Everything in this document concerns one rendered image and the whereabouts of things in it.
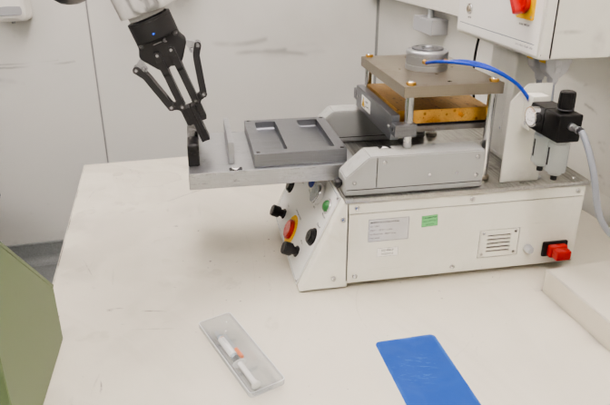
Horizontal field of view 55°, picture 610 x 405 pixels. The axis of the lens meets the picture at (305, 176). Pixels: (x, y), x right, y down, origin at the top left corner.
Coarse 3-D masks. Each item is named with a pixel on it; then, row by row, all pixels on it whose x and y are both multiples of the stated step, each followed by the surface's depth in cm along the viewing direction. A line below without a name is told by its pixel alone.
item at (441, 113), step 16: (384, 96) 111; (400, 96) 111; (448, 96) 111; (464, 96) 111; (400, 112) 102; (416, 112) 103; (432, 112) 103; (448, 112) 104; (464, 112) 105; (480, 112) 105; (432, 128) 105; (448, 128) 105; (464, 128) 106
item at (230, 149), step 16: (224, 128) 111; (208, 144) 113; (224, 144) 113; (240, 144) 113; (208, 160) 105; (224, 160) 105; (240, 160) 105; (192, 176) 99; (208, 176) 100; (224, 176) 100; (240, 176) 101; (256, 176) 101; (272, 176) 102; (288, 176) 102; (304, 176) 103; (320, 176) 103; (336, 176) 104
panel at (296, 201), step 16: (288, 192) 128; (304, 192) 119; (336, 192) 104; (288, 208) 125; (304, 208) 116; (320, 208) 108; (304, 224) 113; (320, 224) 105; (288, 240) 118; (304, 240) 110; (288, 256) 115; (304, 256) 107
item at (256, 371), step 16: (208, 320) 94; (224, 320) 94; (224, 336) 90; (240, 336) 90; (224, 352) 87; (240, 352) 87; (256, 352) 87; (240, 368) 84; (256, 368) 84; (272, 368) 84; (256, 384) 81
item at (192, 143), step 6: (192, 126) 110; (192, 132) 107; (192, 138) 104; (198, 138) 105; (192, 144) 101; (198, 144) 102; (192, 150) 101; (198, 150) 101; (192, 156) 101; (198, 156) 102; (192, 162) 102; (198, 162) 102
